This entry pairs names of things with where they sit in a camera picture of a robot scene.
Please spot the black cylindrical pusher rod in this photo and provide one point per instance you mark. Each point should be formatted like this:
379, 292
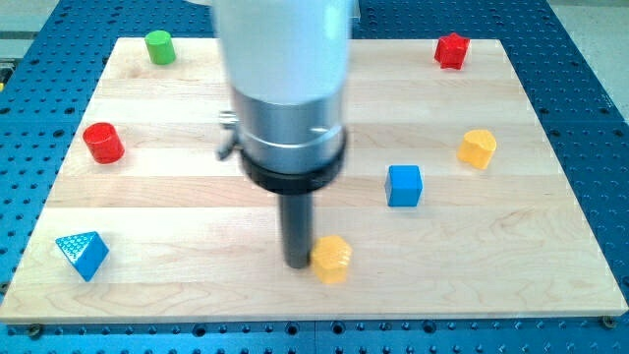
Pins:
296, 219

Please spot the yellow hexagon block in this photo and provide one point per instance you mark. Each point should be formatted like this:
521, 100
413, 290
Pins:
330, 258

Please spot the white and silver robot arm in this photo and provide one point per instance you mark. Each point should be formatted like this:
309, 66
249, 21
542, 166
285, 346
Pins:
286, 63

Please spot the blue cube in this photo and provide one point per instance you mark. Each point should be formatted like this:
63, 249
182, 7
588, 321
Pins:
403, 185

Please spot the wooden board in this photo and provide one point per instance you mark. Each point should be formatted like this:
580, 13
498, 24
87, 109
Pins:
191, 239

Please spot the yellow heart block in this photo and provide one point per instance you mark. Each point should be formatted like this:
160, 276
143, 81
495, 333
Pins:
477, 148

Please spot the red cylinder block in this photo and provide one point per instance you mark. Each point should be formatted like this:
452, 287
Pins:
103, 143

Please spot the blue triangular prism block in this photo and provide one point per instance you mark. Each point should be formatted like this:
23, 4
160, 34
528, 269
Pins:
85, 252

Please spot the green cylinder block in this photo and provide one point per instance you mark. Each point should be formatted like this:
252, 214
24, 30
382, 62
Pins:
160, 47

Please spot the red star block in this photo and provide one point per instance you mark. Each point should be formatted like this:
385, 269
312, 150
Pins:
451, 51

